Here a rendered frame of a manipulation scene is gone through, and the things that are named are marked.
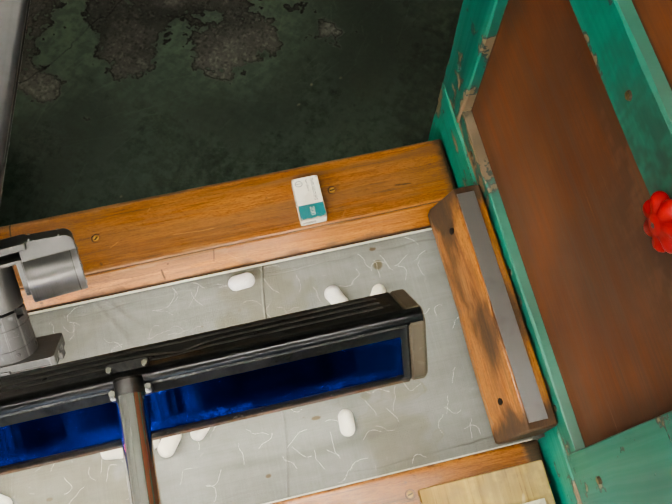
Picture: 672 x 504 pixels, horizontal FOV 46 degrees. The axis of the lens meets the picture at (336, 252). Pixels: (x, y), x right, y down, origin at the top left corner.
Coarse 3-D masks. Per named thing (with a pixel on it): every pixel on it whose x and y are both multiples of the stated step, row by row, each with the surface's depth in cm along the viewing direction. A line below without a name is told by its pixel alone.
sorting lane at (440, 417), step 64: (320, 256) 106; (384, 256) 106; (64, 320) 102; (128, 320) 102; (192, 320) 102; (256, 320) 103; (448, 320) 103; (448, 384) 100; (192, 448) 97; (256, 448) 97; (320, 448) 97; (384, 448) 97; (448, 448) 97
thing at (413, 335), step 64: (320, 320) 66; (384, 320) 64; (0, 384) 66; (64, 384) 62; (192, 384) 64; (256, 384) 65; (320, 384) 67; (384, 384) 68; (0, 448) 64; (64, 448) 65
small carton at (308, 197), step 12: (300, 180) 105; (312, 180) 105; (300, 192) 104; (312, 192) 104; (300, 204) 104; (312, 204) 104; (324, 204) 104; (300, 216) 103; (312, 216) 103; (324, 216) 103
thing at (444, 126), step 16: (448, 112) 104; (432, 128) 115; (448, 128) 106; (448, 144) 108; (464, 144) 101; (448, 160) 110; (464, 160) 102; (464, 176) 103; (544, 448) 94; (560, 448) 88; (560, 464) 90; (560, 480) 91; (560, 496) 92; (576, 496) 86
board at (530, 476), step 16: (528, 464) 93; (464, 480) 92; (480, 480) 92; (496, 480) 92; (512, 480) 92; (528, 480) 92; (544, 480) 93; (432, 496) 92; (448, 496) 92; (464, 496) 92; (480, 496) 92; (496, 496) 92; (512, 496) 92; (528, 496) 92; (544, 496) 92
